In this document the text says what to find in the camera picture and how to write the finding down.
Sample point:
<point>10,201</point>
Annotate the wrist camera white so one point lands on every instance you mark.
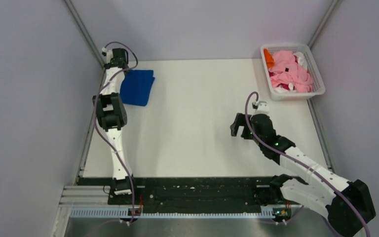
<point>260,107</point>
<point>104,51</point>

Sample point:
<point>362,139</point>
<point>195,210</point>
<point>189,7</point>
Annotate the white garment in basket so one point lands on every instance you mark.
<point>301,60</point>

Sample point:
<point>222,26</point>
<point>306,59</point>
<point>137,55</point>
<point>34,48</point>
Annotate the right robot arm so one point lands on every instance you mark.
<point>345,205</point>

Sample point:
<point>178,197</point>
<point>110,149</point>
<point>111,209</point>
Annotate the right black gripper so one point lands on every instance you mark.
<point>240,121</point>

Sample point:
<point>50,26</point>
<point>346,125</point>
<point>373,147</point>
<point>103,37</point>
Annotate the white slotted cable duct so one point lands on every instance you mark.
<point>125,213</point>

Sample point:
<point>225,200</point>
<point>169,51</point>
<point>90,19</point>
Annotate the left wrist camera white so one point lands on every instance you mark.
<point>104,51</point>

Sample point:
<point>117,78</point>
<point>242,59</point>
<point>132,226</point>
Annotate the white plastic laundry basket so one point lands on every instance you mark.
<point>318,87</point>

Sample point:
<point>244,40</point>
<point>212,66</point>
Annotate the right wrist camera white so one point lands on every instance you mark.
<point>260,107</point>

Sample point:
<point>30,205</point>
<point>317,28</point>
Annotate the orange garment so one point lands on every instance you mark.
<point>268,59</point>

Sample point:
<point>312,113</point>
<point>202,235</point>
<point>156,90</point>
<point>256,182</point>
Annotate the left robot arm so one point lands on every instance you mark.
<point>111,117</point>

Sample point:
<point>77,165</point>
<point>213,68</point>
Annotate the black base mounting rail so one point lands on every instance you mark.
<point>221,195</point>

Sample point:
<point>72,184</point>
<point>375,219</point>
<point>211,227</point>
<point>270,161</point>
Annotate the pink t shirt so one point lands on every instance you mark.
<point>286,70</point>

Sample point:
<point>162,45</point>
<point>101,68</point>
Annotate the blue panda t shirt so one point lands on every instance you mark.
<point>136,87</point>

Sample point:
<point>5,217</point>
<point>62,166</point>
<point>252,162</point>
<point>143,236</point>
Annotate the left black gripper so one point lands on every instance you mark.
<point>105,65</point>

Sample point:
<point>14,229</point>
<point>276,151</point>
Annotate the red garment in basket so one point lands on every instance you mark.
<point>286,87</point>

